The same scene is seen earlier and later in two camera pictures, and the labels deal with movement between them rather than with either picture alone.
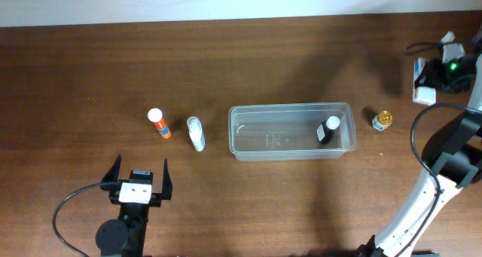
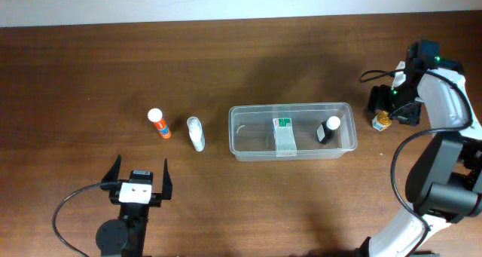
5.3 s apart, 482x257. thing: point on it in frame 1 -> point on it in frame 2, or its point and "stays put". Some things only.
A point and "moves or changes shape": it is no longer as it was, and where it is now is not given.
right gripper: (435, 78) -> (379, 99)
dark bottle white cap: (326, 129) stays put
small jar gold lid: (382, 120) stays put
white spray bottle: (196, 133) stays put
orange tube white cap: (155, 115) stays put
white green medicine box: (424, 95) moves or changes shape
